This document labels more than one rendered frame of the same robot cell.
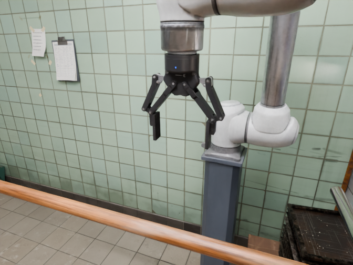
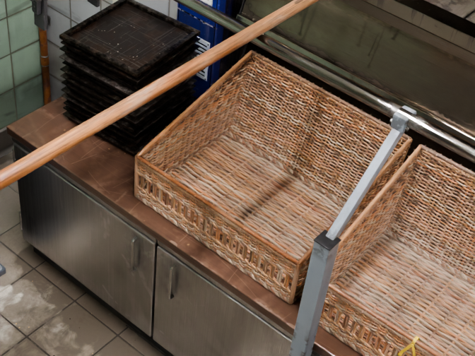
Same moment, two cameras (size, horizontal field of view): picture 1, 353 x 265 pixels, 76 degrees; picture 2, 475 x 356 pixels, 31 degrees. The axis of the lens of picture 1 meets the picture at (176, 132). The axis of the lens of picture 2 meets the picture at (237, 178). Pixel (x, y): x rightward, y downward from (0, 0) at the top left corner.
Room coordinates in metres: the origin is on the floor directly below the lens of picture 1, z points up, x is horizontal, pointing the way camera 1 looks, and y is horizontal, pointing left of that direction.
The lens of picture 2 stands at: (-0.21, 1.29, 2.24)
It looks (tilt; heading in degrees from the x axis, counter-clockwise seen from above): 42 degrees down; 285
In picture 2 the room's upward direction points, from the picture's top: 7 degrees clockwise
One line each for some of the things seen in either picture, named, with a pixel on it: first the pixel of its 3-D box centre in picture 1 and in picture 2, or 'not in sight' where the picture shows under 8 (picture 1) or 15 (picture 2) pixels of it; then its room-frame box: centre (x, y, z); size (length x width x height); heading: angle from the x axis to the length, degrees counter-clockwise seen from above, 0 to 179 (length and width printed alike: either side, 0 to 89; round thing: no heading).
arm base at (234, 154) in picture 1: (221, 146); not in sight; (1.11, -0.24, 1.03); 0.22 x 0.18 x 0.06; 67
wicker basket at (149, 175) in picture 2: not in sight; (269, 167); (0.16, -0.40, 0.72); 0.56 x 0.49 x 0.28; 160
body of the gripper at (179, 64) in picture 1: (182, 74); not in sight; (0.52, -0.01, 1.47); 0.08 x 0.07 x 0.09; 69
